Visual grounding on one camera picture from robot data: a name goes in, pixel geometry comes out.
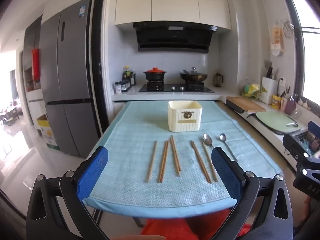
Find grey refrigerator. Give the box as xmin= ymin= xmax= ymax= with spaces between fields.
xmin=40 ymin=0 xmax=101 ymax=158

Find red hanging decoration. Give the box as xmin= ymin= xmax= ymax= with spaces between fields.
xmin=31 ymin=48 xmax=41 ymax=81

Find hanging patterned oven mitt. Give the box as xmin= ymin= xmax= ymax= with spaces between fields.
xmin=271 ymin=24 xmax=286 ymax=56

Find spoon with wooden handle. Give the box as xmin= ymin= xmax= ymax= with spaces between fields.
xmin=202 ymin=133 xmax=218 ymax=182

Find black gas cooktop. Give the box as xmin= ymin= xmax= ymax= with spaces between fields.
xmin=139 ymin=82 xmax=215 ymax=93

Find green cutting board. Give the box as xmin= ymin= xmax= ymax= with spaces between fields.
xmin=255 ymin=111 xmax=302 ymax=134

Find wooden cutting board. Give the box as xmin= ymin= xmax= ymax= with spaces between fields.
xmin=226 ymin=96 xmax=267 ymax=113

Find light blue towel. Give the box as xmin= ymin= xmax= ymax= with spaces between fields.
xmin=82 ymin=101 xmax=283 ymax=217

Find white upper cabinets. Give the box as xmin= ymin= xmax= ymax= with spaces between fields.
xmin=115 ymin=0 xmax=232 ymax=29

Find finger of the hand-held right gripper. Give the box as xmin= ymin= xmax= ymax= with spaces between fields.
xmin=307 ymin=121 xmax=320 ymax=140
xmin=282 ymin=132 xmax=312 ymax=161

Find black pot with orange lid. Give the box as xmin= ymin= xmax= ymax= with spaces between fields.
xmin=143 ymin=67 xmax=168 ymax=82

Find cardboard box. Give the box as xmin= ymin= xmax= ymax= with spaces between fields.
xmin=37 ymin=114 xmax=61 ymax=151

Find spice jar rack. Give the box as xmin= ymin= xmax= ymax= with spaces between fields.
xmin=115 ymin=80 xmax=132 ymax=94

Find black tray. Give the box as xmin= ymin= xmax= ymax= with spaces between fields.
xmin=225 ymin=99 xmax=245 ymax=114

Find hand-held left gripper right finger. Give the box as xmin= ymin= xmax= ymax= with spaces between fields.
xmin=211 ymin=147 xmax=294 ymax=240

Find orange red clothing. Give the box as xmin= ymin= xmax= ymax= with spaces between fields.
xmin=141 ymin=209 xmax=252 ymax=240

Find black range hood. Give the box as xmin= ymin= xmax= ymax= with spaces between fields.
xmin=133 ymin=22 xmax=218 ymax=54

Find purple soap bottle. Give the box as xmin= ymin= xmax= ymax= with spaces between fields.
xmin=285 ymin=94 xmax=297 ymax=115

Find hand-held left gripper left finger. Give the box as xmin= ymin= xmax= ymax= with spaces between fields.
xmin=26 ymin=146 xmax=110 ymax=240

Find sauce bottles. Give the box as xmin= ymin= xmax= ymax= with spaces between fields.
xmin=122 ymin=66 xmax=136 ymax=86

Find white knife block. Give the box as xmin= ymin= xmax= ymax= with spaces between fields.
xmin=261 ymin=76 xmax=278 ymax=105

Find metal spoon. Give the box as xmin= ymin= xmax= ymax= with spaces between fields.
xmin=219 ymin=133 xmax=238 ymax=162

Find cream ribbed utensil holder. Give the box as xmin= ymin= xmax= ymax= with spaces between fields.
xmin=168 ymin=100 xmax=202 ymax=132

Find window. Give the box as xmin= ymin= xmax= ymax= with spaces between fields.
xmin=286 ymin=0 xmax=320 ymax=105

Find wok with glass lid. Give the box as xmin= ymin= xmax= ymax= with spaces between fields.
xmin=179 ymin=67 xmax=208 ymax=83

